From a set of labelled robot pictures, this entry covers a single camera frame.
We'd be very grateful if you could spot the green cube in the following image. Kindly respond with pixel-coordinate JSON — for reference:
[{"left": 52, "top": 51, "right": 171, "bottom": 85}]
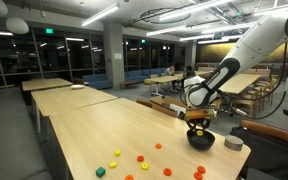
[{"left": 95, "top": 166, "right": 107, "bottom": 178}]

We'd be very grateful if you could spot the large light wooden table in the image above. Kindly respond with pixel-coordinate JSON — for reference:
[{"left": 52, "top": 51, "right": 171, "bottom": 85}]
[{"left": 217, "top": 73, "right": 262, "bottom": 96}]

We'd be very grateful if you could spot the low wooden bench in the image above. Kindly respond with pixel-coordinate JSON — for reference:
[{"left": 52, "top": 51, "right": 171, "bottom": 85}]
[{"left": 118, "top": 79, "right": 140, "bottom": 89}]

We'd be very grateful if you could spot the long ceiling light strip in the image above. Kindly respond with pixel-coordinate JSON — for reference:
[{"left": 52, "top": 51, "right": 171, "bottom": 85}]
[
  {"left": 145, "top": 25, "right": 187, "bottom": 37},
  {"left": 158, "top": 0, "right": 235, "bottom": 22},
  {"left": 253, "top": 1, "right": 288, "bottom": 17},
  {"left": 179, "top": 33, "right": 215, "bottom": 42},
  {"left": 81, "top": 3, "right": 120, "bottom": 27}
]

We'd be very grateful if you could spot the brown wooden chair back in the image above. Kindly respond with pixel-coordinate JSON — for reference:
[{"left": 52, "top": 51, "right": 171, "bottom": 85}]
[{"left": 136, "top": 97, "right": 154, "bottom": 109}]

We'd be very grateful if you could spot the seated person white shirt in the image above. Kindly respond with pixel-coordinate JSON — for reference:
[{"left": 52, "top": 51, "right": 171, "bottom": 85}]
[{"left": 164, "top": 64, "right": 176, "bottom": 77}]

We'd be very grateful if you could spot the gray concrete column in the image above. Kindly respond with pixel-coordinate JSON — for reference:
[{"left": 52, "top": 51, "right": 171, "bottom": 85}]
[{"left": 102, "top": 21, "right": 126, "bottom": 89}]

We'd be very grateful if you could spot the gray upholstered bench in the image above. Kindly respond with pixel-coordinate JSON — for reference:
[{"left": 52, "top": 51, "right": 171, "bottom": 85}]
[{"left": 0, "top": 78, "right": 53, "bottom": 180}]

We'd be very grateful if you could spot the light wooden dining table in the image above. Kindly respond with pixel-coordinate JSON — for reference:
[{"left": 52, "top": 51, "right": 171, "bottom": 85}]
[{"left": 145, "top": 75, "right": 182, "bottom": 98}]

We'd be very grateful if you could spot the black bowl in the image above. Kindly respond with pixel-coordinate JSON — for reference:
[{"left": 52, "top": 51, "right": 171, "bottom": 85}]
[{"left": 186, "top": 129, "right": 216, "bottom": 151}]

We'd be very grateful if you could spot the white plate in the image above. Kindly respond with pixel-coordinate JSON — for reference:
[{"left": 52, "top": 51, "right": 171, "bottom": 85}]
[{"left": 70, "top": 84, "right": 86, "bottom": 91}]

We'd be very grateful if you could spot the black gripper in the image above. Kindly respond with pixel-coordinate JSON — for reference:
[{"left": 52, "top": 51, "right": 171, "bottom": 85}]
[{"left": 187, "top": 118, "right": 212, "bottom": 134}]

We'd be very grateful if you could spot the open brown cardboard box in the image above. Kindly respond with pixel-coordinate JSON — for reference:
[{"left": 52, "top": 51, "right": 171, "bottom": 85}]
[{"left": 149, "top": 95, "right": 189, "bottom": 118}]

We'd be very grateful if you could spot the gray tape roll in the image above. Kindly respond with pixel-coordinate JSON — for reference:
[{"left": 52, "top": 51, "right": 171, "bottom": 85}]
[{"left": 224, "top": 134, "right": 245, "bottom": 152}]

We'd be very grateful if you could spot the black chair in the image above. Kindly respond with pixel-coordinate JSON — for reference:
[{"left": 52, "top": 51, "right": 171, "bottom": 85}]
[{"left": 230, "top": 126, "right": 288, "bottom": 180}]

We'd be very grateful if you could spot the seated person dark shirt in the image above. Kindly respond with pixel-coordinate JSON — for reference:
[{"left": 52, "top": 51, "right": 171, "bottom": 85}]
[{"left": 182, "top": 65, "right": 197, "bottom": 81}]

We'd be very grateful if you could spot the wooden dining chair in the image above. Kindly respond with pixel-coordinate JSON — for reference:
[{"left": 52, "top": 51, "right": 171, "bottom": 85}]
[
  {"left": 232, "top": 90, "right": 262, "bottom": 118},
  {"left": 262, "top": 78, "right": 278, "bottom": 106}
]

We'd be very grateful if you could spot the blue sofa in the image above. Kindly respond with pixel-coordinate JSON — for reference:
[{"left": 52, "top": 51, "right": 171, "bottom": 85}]
[
  {"left": 124, "top": 68, "right": 167, "bottom": 83},
  {"left": 82, "top": 73, "right": 113, "bottom": 90}
]

